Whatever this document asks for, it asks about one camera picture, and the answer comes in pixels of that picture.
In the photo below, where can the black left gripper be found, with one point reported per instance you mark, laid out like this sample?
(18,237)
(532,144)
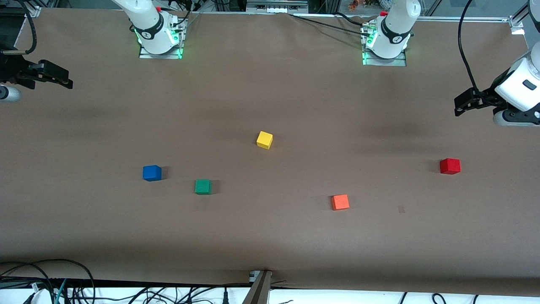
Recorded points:
(490,94)

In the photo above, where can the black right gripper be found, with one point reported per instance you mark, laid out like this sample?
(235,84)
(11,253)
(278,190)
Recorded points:
(12,68)

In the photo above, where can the red cube block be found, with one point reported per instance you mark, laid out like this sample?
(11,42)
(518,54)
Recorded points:
(449,166)

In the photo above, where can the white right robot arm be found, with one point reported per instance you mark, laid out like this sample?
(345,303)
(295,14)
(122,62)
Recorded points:
(147,21)

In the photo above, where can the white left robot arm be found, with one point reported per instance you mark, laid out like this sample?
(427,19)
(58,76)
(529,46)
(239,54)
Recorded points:
(396,25)

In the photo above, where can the blue cube block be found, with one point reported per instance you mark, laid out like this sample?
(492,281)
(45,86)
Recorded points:
(152,173)

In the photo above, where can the orange cube block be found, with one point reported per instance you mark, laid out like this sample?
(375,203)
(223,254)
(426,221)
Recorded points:
(340,202)

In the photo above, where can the green cube block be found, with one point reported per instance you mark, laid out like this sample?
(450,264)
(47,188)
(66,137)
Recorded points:
(202,187)

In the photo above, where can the yellow cube block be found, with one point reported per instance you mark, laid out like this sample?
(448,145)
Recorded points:
(264,140)

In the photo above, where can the orange toy figure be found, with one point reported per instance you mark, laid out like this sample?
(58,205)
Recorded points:
(353,5)

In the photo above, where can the dark metal beam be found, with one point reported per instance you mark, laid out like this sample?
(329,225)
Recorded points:
(258,293)

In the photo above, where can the aluminium corner bracket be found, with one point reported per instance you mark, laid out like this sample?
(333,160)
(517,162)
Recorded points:
(33,11)
(517,24)

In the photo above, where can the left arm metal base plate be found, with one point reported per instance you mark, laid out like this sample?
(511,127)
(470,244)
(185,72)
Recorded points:
(384,62)

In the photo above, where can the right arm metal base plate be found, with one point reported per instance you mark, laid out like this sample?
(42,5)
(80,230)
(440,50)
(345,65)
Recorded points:
(160,55)

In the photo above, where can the small silver bracket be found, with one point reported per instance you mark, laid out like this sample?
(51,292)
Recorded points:
(253,276)

